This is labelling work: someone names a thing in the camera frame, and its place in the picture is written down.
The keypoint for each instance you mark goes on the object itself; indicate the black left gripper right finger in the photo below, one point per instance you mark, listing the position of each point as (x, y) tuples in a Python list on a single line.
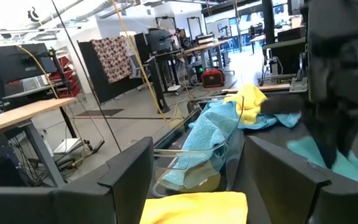
[(291, 193)]

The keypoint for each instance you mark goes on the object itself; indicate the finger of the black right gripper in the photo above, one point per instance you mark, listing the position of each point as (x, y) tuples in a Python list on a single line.
[(325, 137)]

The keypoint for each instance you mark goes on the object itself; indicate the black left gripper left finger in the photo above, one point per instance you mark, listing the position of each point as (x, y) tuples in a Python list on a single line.
[(73, 205)]

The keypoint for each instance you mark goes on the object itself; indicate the teal microfiber towel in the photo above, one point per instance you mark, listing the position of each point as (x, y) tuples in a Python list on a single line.
[(353, 168)]

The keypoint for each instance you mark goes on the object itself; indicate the light blue microfiber towel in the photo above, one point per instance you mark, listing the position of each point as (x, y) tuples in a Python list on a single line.
[(278, 119), (204, 133)]

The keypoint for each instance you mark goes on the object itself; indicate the yellow microfiber towel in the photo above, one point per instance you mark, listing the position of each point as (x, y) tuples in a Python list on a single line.
[(247, 99), (197, 208)]

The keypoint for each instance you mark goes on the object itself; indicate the clear plastic basket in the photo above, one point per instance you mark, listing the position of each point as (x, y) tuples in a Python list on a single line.
[(232, 161)]

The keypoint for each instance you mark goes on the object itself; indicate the wooden top desk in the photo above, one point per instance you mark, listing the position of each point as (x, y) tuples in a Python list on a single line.
[(11, 116)]

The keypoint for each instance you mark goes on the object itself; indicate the black divider panel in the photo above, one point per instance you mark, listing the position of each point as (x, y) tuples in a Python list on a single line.
[(104, 90)]

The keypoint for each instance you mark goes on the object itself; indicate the red shelf cart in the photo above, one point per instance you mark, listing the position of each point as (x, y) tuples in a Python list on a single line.
[(68, 84)]

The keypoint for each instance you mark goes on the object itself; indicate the red portable machine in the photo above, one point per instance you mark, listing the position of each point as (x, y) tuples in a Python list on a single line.
[(213, 77)]

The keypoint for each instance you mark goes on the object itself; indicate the black standing desk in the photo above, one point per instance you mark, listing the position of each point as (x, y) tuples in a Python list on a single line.
[(158, 81)]

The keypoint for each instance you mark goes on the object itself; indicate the patterned hanging cloth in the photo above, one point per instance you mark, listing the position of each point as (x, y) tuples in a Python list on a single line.
[(112, 59)]

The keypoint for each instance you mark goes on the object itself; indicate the black computer monitor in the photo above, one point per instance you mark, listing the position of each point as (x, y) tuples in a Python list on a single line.
[(17, 62)]

